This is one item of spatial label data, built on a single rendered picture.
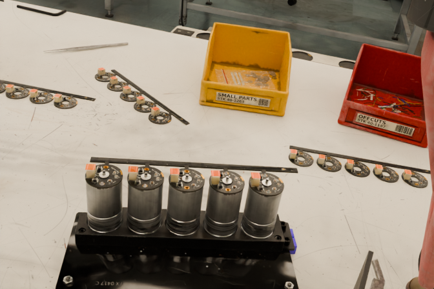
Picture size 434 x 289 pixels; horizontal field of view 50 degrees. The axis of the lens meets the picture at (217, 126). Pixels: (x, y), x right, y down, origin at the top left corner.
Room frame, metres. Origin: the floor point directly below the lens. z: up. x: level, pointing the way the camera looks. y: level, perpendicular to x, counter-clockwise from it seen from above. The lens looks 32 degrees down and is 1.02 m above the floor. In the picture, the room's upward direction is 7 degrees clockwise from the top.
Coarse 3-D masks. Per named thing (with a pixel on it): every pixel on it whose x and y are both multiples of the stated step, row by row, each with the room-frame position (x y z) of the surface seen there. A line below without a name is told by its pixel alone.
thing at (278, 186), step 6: (270, 174) 0.27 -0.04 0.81; (270, 180) 0.26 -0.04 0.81; (276, 180) 0.26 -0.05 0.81; (252, 186) 0.25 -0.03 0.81; (258, 186) 0.25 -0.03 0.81; (264, 186) 0.26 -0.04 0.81; (270, 186) 0.26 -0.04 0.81; (276, 186) 0.26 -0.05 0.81; (282, 186) 0.26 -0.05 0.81; (258, 192) 0.25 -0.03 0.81; (264, 192) 0.25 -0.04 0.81; (276, 192) 0.25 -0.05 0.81
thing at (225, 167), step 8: (96, 160) 0.26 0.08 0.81; (104, 160) 0.26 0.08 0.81; (112, 160) 0.26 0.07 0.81; (120, 160) 0.26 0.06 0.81; (128, 160) 0.27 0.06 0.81; (136, 160) 0.27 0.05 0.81; (144, 160) 0.27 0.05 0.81; (152, 160) 0.27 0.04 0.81; (216, 168) 0.27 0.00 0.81; (224, 168) 0.27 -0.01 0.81; (232, 168) 0.27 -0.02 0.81; (240, 168) 0.27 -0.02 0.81; (248, 168) 0.27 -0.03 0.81; (256, 168) 0.27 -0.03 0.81; (264, 168) 0.28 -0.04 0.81; (272, 168) 0.28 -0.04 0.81; (280, 168) 0.28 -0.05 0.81; (288, 168) 0.28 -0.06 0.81; (296, 168) 0.28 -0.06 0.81
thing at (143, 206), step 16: (144, 176) 0.25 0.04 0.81; (128, 192) 0.24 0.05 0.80; (144, 192) 0.24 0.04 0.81; (160, 192) 0.24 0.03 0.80; (128, 208) 0.24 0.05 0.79; (144, 208) 0.24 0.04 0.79; (160, 208) 0.25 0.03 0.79; (128, 224) 0.24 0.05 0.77; (144, 224) 0.24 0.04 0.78; (160, 224) 0.25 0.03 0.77
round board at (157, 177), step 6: (138, 168) 0.26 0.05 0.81; (144, 168) 0.26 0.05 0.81; (150, 168) 0.26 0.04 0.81; (156, 168) 0.26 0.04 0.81; (138, 174) 0.25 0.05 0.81; (150, 174) 0.25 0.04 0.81; (156, 174) 0.25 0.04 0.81; (162, 174) 0.25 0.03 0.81; (132, 180) 0.24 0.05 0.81; (138, 180) 0.24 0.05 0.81; (150, 180) 0.25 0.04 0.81; (156, 180) 0.25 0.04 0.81; (162, 180) 0.25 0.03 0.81; (132, 186) 0.24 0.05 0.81; (138, 186) 0.24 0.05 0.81; (150, 186) 0.24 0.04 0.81; (156, 186) 0.24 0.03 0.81
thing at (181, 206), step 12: (168, 192) 0.25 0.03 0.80; (180, 192) 0.24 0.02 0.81; (192, 192) 0.24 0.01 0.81; (168, 204) 0.25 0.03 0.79; (180, 204) 0.24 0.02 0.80; (192, 204) 0.24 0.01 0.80; (168, 216) 0.25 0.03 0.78; (180, 216) 0.24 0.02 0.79; (192, 216) 0.24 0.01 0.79; (168, 228) 0.24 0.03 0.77; (180, 228) 0.24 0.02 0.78; (192, 228) 0.24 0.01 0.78
